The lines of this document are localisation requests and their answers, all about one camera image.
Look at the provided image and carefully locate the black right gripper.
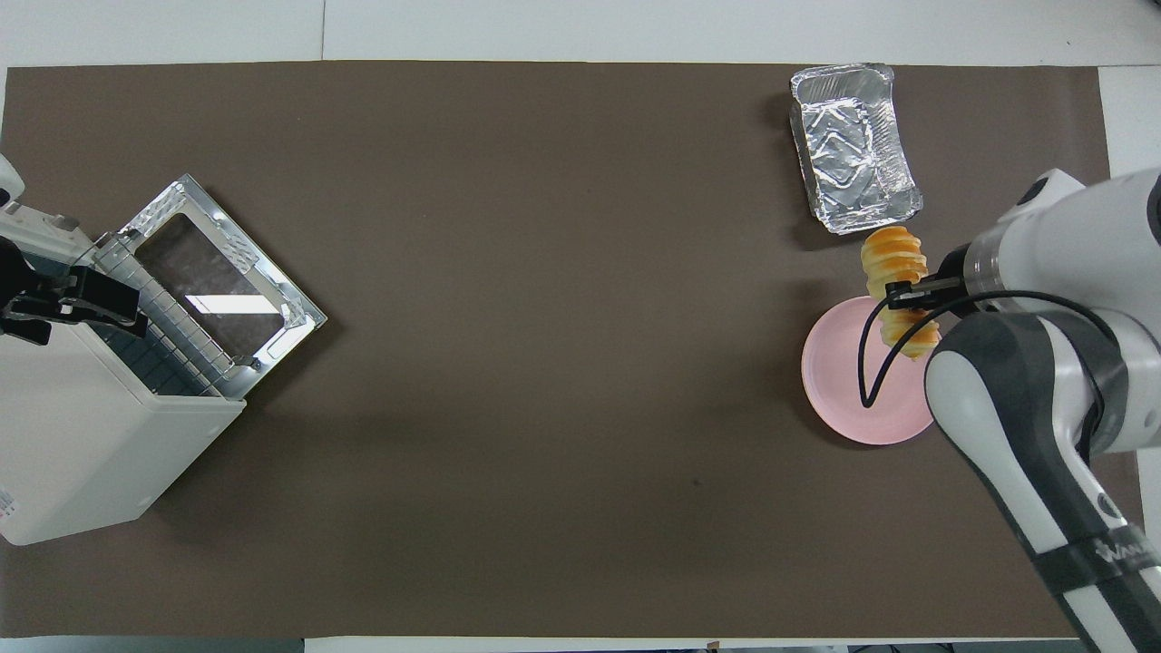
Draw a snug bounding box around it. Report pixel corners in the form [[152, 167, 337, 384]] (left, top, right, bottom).
[[883, 242, 979, 318]]

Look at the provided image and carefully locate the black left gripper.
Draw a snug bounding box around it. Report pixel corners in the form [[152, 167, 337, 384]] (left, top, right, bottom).
[[0, 236, 150, 347]]

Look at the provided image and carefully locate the yellow ridged bread loaf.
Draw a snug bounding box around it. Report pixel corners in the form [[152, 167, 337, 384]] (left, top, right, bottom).
[[859, 226, 943, 362]]

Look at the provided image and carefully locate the aluminium foil tray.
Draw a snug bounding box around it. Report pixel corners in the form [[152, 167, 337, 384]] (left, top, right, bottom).
[[788, 63, 925, 237]]

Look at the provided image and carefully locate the glass oven door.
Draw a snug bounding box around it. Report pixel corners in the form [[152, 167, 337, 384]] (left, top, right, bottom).
[[118, 174, 328, 400]]

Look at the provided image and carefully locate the white toaster oven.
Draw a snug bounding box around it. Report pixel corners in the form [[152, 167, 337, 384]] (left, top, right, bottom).
[[0, 204, 248, 547]]

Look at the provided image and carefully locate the pink round plate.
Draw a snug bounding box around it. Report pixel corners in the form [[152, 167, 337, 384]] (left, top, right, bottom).
[[801, 296, 950, 446]]

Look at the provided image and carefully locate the brown table mat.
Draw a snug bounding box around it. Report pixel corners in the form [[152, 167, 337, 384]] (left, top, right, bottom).
[[0, 61, 1157, 638]]

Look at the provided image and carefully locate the metal oven wire rack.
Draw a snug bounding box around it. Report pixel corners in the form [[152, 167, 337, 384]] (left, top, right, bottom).
[[91, 234, 229, 400]]

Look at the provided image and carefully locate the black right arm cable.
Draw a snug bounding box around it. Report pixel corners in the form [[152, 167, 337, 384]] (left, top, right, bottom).
[[856, 288, 1131, 454]]

